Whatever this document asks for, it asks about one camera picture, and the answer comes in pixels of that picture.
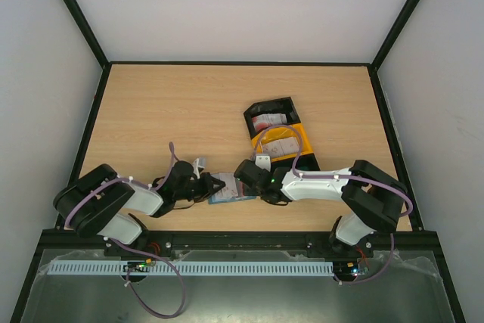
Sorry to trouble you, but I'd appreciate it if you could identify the black bin with red cards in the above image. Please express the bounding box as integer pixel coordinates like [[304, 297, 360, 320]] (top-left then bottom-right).
[[243, 97, 300, 138]]

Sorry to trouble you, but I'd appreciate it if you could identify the white VIP card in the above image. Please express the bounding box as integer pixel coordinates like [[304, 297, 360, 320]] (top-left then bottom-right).
[[209, 172, 239, 204]]

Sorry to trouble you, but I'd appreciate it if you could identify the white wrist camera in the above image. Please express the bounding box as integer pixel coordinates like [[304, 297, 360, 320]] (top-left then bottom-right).
[[192, 157, 206, 179], [253, 154, 271, 172]]

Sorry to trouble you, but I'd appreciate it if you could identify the black bin with teal cards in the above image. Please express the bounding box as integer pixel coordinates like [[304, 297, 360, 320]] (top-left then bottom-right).
[[271, 154, 320, 172]]

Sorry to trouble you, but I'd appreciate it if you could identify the light blue slotted cable duct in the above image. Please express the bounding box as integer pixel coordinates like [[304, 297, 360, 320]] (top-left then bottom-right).
[[46, 260, 334, 277]]

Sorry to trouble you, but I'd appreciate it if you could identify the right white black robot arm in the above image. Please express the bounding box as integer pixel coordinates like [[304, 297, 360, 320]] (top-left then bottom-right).
[[234, 160, 413, 256]]

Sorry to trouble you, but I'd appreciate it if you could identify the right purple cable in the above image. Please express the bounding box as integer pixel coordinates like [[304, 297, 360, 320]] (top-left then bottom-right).
[[252, 124, 414, 287]]

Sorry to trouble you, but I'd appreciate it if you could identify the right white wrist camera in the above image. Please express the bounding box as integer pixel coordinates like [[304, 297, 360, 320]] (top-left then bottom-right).
[[253, 154, 271, 172]]

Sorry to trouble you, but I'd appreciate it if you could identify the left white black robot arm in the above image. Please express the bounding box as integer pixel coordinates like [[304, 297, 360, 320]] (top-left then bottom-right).
[[53, 161, 225, 245]]

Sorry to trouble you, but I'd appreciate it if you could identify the teal card holder wallet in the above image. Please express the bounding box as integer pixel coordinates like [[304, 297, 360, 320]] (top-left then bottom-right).
[[208, 172, 256, 204]]

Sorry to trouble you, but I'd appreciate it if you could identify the black aluminium frame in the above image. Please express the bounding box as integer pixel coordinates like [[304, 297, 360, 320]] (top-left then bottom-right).
[[11, 0, 465, 322]]

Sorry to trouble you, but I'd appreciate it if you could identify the stack of cards yellow bin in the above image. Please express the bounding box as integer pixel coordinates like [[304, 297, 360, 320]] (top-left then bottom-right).
[[262, 137, 299, 159]]

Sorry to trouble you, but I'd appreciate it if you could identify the yellow bin with cards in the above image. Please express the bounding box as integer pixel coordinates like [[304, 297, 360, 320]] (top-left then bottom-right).
[[252, 123, 313, 162]]

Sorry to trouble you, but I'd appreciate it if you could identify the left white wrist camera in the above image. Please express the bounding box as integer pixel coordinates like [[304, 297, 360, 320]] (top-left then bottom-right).
[[192, 157, 206, 179]]

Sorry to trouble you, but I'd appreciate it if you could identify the stack of white red cards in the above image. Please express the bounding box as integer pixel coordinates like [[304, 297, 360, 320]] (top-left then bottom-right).
[[252, 113, 287, 132]]

